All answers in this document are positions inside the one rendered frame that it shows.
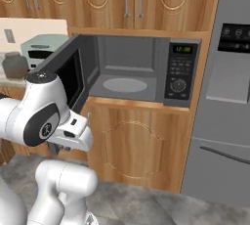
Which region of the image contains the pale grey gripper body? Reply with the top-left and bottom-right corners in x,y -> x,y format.
47,125 -> 95,153

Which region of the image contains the grey microwave door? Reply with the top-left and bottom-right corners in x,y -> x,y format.
30,33 -> 101,113

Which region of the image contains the grey microwave oven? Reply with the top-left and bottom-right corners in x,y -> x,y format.
87,33 -> 202,109

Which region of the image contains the wooden base cupboard door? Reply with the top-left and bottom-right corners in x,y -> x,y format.
81,97 -> 193,194

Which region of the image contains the grey round jar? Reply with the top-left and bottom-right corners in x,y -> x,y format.
1,51 -> 30,80

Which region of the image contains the pale green toaster oven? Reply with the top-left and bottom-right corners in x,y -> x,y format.
20,33 -> 70,72

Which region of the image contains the grey steel fridge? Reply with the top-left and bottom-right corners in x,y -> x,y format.
180,0 -> 250,209

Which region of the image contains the grey wall socket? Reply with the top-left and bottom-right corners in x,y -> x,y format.
3,28 -> 17,44

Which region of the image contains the grey fridge drawer handle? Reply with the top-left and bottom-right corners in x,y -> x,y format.
199,144 -> 250,165

